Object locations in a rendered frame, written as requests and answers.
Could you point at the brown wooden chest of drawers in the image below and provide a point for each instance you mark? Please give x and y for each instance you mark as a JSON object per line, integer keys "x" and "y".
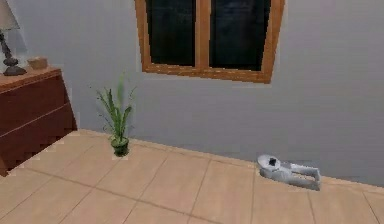
{"x": 31, "y": 110}

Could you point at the small tan bowl vessel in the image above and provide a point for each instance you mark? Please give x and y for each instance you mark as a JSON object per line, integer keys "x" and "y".
{"x": 37, "y": 63}

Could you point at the green house plant in pot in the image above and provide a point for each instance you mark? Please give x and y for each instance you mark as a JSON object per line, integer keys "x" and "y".
{"x": 118, "y": 123}

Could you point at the wooden framed window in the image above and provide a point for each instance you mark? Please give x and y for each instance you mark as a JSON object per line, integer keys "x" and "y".
{"x": 203, "y": 36}

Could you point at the white fallen desk lamp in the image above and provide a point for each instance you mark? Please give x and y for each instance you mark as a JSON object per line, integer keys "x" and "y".
{"x": 286, "y": 171}

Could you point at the table lamp with dark base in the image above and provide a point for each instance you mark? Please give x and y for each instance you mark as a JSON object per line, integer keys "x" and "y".
{"x": 11, "y": 62}

